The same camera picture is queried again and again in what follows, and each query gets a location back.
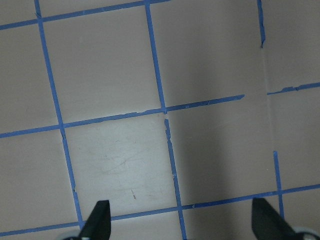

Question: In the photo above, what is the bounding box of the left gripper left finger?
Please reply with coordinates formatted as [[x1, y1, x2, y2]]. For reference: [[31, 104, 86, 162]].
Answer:
[[78, 200, 111, 240]]

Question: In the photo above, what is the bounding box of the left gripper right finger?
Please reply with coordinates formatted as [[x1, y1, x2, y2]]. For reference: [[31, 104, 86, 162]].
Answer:
[[251, 198, 296, 240]]

